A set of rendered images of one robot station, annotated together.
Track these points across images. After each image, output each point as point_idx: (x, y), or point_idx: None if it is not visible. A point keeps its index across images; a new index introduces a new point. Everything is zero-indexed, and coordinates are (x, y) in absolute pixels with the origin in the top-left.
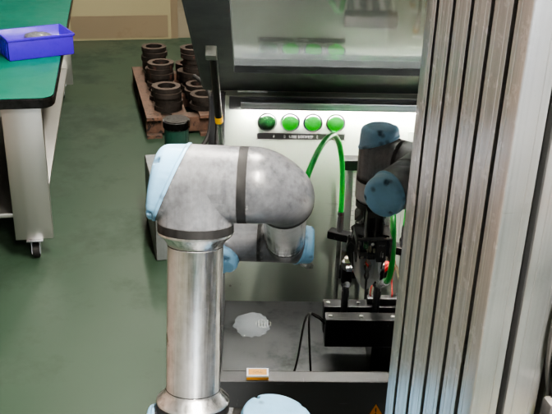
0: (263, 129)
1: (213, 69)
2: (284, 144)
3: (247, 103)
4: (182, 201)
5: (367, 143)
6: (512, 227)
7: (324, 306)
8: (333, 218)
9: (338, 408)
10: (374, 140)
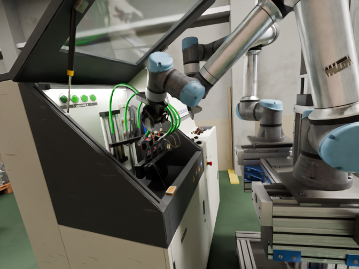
0: (63, 102)
1: (75, 24)
2: (75, 110)
3: (54, 85)
4: None
5: (194, 41)
6: None
7: (140, 166)
8: (102, 143)
9: (189, 185)
10: (196, 40)
